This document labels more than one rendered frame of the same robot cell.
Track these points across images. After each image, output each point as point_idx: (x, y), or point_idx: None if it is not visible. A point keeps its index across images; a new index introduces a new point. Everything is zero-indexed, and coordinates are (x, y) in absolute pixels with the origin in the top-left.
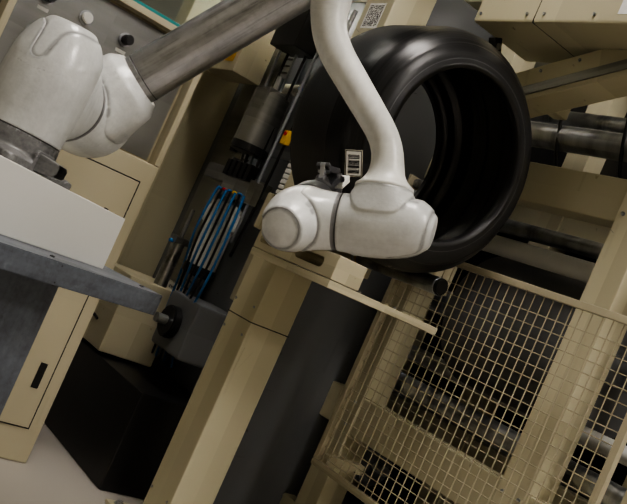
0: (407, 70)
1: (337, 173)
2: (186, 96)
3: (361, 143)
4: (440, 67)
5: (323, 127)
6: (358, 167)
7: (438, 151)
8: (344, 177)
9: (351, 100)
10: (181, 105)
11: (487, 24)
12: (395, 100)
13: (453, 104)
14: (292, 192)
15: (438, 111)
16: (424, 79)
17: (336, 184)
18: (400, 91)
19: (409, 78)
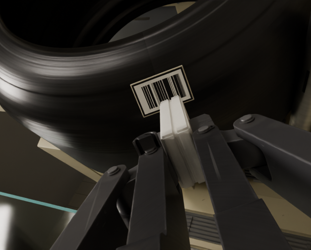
0: None
1: (110, 191)
2: (202, 245)
3: (119, 92)
4: None
5: (137, 156)
6: (165, 79)
7: (162, 0)
8: (138, 136)
9: None
10: (211, 249)
11: None
12: (37, 62)
13: (113, 6)
14: None
15: (124, 17)
16: (6, 31)
17: (158, 186)
18: (24, 60)
19: (6, 54)
